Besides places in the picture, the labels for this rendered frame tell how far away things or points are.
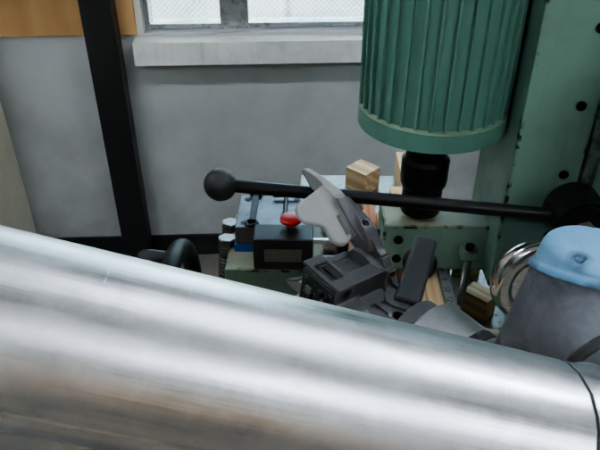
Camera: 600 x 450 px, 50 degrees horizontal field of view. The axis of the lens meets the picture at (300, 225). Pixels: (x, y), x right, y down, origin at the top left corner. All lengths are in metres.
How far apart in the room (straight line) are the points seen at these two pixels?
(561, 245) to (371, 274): 0.21
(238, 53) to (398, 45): 1.44
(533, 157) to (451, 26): 0.19
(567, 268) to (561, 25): 0.34
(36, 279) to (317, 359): 0.12
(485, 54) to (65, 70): 1.76
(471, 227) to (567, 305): 0.42
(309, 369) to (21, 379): 0.11
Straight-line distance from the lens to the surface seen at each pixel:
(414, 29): 0.69
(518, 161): 0.78
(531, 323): 0.48
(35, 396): 0.28
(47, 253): 0.29
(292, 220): 0.86
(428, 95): 0.71
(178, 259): 0.93
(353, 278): 0.61
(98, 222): 2.54
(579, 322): 0.44
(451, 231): 0.85
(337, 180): 1.20
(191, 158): 2.34
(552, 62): 0.74
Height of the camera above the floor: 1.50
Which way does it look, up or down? 34 degrees down
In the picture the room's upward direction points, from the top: straight up
